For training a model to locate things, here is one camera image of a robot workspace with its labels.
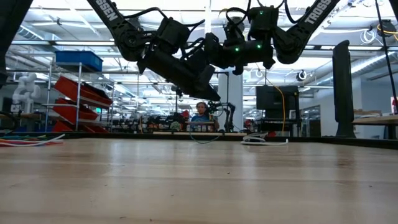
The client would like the metal shelf rack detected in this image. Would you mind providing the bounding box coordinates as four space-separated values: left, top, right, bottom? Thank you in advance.
42 60 114 134

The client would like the person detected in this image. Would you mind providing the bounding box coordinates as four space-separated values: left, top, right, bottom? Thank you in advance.
190 101 219 132

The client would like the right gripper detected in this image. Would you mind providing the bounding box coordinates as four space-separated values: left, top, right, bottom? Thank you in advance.
203 32 277 76

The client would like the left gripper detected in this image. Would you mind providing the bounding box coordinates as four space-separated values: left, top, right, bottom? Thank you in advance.
136 16 222 102

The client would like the thin black pole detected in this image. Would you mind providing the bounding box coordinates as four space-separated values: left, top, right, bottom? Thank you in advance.
374 0 398 105

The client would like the black monitor cart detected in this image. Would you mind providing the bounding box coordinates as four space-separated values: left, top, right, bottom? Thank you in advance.
253 108 321 139

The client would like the black workstation frame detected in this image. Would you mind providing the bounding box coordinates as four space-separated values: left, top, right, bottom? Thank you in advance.
175 70 230 133

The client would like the white structural column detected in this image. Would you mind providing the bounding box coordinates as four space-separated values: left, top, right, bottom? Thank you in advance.
217 73 244 133

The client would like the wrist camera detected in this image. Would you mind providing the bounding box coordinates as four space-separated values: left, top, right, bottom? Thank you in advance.
186 46 212 74
248 5 280 41

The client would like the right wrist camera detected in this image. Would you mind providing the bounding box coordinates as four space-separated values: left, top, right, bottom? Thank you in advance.
248 5 280 41

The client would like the blue plastic bin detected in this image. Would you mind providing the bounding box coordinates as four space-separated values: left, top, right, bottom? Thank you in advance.
55 50 104 73

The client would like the light wooden table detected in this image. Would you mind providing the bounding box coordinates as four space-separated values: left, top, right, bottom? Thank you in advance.
352 114 398 141

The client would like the thin yellow drop cable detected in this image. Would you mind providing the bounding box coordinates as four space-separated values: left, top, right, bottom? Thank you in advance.
272 85 286 133

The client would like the tall black upright panel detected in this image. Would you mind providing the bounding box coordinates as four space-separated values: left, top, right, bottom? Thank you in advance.
331 39 358 139

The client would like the wooden workstation table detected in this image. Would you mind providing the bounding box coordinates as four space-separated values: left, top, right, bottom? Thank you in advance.
151 131 249 138

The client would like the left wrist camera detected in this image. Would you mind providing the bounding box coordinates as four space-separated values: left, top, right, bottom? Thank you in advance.
186 46 212 74

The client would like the multicoloured wire bundle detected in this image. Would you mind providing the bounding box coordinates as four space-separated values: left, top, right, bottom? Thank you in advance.
0 133 66 148

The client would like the black right camera cable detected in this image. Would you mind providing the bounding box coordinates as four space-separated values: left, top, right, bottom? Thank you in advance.
225 6 249 32

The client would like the silver ventilation duct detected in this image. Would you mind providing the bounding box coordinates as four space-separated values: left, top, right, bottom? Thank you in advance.
21 18 47 42

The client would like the black cable reel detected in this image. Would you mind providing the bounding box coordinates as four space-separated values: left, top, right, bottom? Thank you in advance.
376 19 397 39

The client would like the black monitor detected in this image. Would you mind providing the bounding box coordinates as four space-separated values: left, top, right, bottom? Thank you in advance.
255 85 300 111

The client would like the black camera cable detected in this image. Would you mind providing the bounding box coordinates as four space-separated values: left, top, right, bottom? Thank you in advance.
183 19 206 47
225 6 249 32

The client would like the black left camera cable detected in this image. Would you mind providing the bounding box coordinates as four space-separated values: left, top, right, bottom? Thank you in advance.
183 19 206 47

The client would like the white cord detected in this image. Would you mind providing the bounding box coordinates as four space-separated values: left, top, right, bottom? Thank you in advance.
241 132 290 146

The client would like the red plastic shelf bin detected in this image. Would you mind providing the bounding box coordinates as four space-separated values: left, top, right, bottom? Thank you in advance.
54 76 113 108
51 120 109 134
52 98 100 124

